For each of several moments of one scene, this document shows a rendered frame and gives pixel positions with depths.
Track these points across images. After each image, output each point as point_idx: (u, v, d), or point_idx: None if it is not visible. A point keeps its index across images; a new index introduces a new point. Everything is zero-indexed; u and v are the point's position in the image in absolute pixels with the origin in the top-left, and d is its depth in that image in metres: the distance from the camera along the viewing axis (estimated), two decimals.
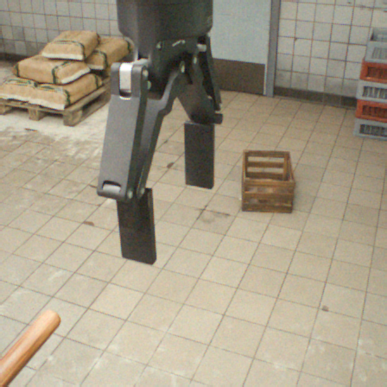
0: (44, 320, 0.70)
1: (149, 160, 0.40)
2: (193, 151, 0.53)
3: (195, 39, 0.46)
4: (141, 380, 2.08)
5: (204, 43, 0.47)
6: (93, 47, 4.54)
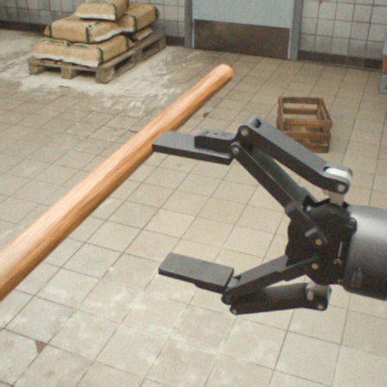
0: (222, 68, 0.81)
1: (256, 171, 0.43)
2: (202, 266, 0.52)
3: (320, 291, 0.47)
4: None
5: (314, 299, 0.47)
6: (123, 10, 4.65)
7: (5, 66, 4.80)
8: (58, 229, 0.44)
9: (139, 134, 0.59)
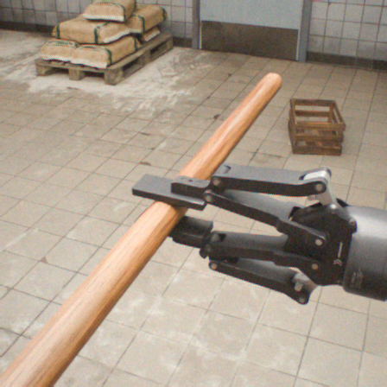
0: (272, 77, 0.78)
1: (234, 206, 0.45)
2: (180, 220, 0.50)
3: (308, 287, 0.47)
4: (220, 291, 2.16)
5: (299, 290, 0.47)
6: (131, 11, 4.62)
7: (12, 66, 4.78)
8: (142, 253, 0.42)
9: (206, 148, 0.57)
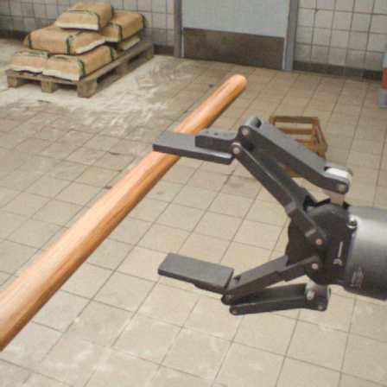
0: (237, 78, 0.81)
1: (257, 171, 0.43)
2: (202, 267, 0.52)
3: (320, 292, 0.47)
4: (177, 342, 1.92)
5: (314, 299, 0.47)
6: (108, 19, 4.39)
7: None
8: (86, 243, 0.45)
9: None
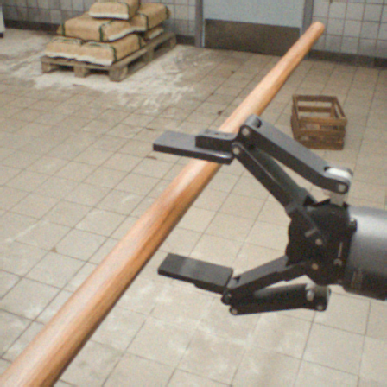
0: (319, 23, 1.11)
1: (257, 171, 0.43)
2: (201, 267, 0.52)
3: (320, 292, 0.47)
4: None
5: (313, 299, 0.47)
6: (136, 9, 4.69)
7: (17, 64, 4.84)
8: (270, 92, 0.75)
9: (288, 54, 0.90)
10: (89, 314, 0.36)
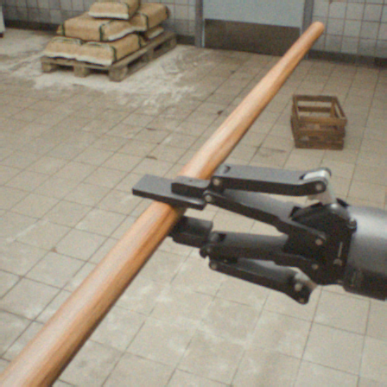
0: (318, 23, 1.11)
1: (234, 206, 0.45)
2: (180, 220, 0.50)
3: (308, 287, 0.47)
4: (226, 279, 2.22)
5: (300, 290, 0.47)
6: (136, 9, 4.69)
7: (17, 64, 4.84)
8: (269, 92, 0.75)
9: (288, 53, 0.90)
10: (88, 314, 0.36)
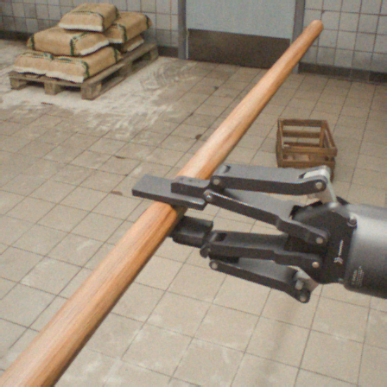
0: (318, 22, 1.11)
1: (235, 206, 0.45)
2: (180, 220, 0.50)
3: (309, 285, 0.47)
4: (188, 352, 1.87)
5: (300, 289, 0.47)
6: (112, 20, 4.34)
7: None
8: (269, 91, 0.75)
9: (288, 53, 0.90)
10: (89, 315, 0.36)
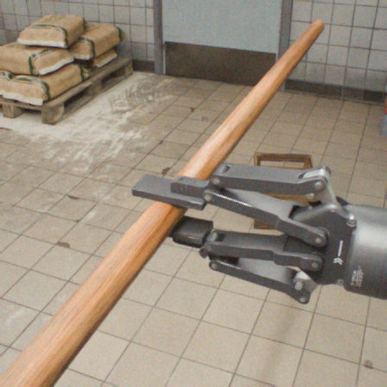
0: (319, 21, 1.11)
1: (234, 206, 0.45)
2: (180, 220, 0.50)
3: (309, 286, 0.47)
4: None
5: (300, 290, 0.47)
6: (79, 34, 3.93)
7: None
8: (270, 91, 0.75)
9: (288, 53, 0.90)
10: (88, 315, 0.36)
